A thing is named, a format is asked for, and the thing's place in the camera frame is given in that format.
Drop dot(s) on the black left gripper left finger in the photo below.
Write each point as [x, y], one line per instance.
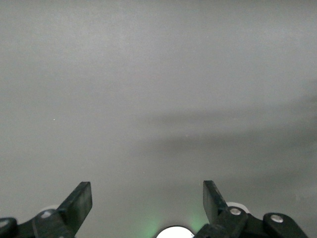
[71, 210]

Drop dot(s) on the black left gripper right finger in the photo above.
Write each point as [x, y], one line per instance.
[215, 213]

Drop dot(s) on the dark grey table mat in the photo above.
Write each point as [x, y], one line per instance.
[148, 86]

